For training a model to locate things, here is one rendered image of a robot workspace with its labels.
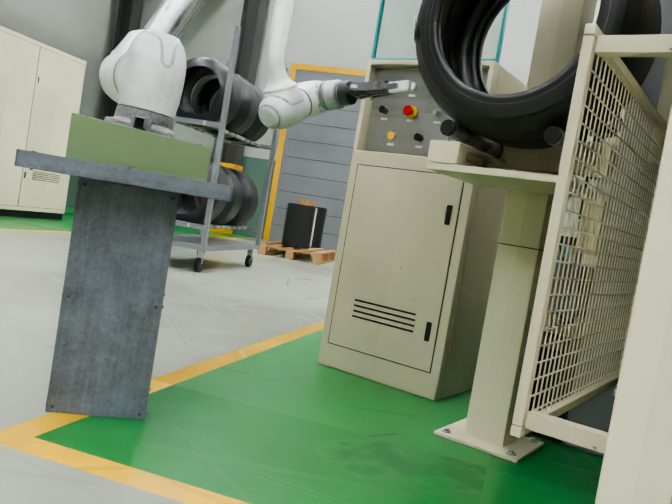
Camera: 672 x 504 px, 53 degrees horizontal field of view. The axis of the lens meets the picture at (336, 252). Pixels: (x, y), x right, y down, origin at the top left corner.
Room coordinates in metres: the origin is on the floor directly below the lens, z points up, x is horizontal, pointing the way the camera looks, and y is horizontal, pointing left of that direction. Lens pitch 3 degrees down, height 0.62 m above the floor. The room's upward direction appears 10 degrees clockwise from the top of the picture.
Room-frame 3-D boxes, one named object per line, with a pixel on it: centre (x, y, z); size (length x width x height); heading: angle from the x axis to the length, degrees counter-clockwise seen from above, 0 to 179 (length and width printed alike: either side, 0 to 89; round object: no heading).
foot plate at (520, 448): (2.09, -0.58, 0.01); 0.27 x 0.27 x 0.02; 56
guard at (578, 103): (1.49, -0.60, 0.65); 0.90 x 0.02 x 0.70; 146
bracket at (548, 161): (2.01, -0.55, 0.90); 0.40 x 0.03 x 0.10; 56
